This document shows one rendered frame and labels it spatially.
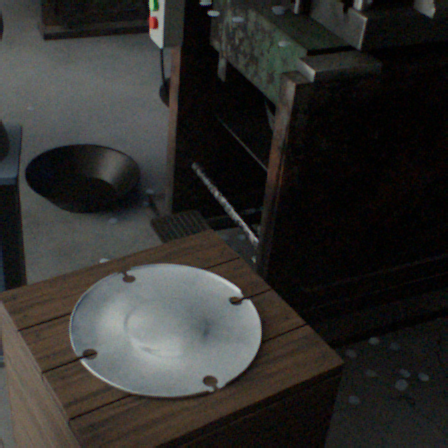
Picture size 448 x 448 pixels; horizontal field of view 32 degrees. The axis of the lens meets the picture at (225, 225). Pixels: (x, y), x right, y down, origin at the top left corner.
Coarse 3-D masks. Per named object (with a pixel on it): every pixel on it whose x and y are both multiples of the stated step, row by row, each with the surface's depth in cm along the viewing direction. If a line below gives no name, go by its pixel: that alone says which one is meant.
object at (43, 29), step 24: (48, 0) 286; (72, 0) 291; (96, 0) 294; (120, 0) 298; (144, 0) 302; (48, 24) 292; (72, 24) 295; (96, 24) 298; (120, 24) 300; (144, 24) 302
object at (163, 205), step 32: (192, 0) 166; (192, 32) 170; (192, 64) 174; (192, 96) 179; (224, 96) 183; (256, 96) 187; (192, 128) 185; (224, 128) 189; (192, 160) 190; (224, 160) 196; (256, 160) 200; (192, 192) 196; (224, 192) 202; (256, 192) 206
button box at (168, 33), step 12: (168, 0) 162; (180, 0) 163; (156, 12) 166; (168, 12) 163; (180, 12) 164; (168, 24) 165; (180, 24) 166; (156, 36) 169; (168, 36) 166; (180, 36) 168; (168, 96) 183
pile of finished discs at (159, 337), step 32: (96, 288) 123; (128, 288) 124; (160, 288) 124; (192, 288) 125; (224, 288) 126; (96, 320) 117; (128, 320) 117; (160, 320) 117; (192, 320) 118; (224, 320) 119; (256, 320) 120; (96, 352) 112; (128, 352) 112; (160, 352) 112; (192, 352) 113; (224, 352) 114; (256, 352) 114; (128, 384) 107; (160, 384) 107; (192, 384) 108; (224, 384) 108
